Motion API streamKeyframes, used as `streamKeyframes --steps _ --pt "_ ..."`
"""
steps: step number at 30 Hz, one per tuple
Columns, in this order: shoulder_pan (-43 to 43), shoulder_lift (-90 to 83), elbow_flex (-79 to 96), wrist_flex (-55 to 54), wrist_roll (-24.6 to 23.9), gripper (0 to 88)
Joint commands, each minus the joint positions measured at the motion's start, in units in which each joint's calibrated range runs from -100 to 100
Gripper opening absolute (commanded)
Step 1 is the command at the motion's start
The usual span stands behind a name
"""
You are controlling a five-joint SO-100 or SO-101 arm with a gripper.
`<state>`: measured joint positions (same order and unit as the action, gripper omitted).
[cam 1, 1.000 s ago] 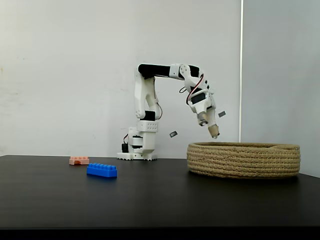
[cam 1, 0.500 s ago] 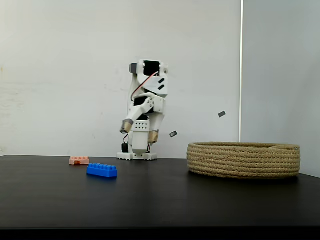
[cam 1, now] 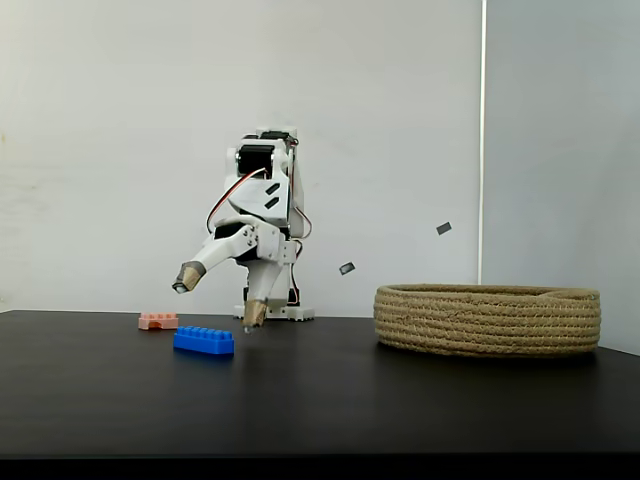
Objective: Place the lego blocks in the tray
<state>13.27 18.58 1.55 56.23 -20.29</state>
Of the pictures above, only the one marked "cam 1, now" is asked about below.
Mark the white wall corner trim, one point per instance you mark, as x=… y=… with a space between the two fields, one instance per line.
x=483 y=140

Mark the blue lego block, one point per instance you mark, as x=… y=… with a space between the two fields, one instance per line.
x=204 y=341

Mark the grey tape piece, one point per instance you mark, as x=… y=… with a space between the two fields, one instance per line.
x=347 y=268
x=444 y=228

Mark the pink lego block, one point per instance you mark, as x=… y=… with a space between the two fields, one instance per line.
x=157 y=320

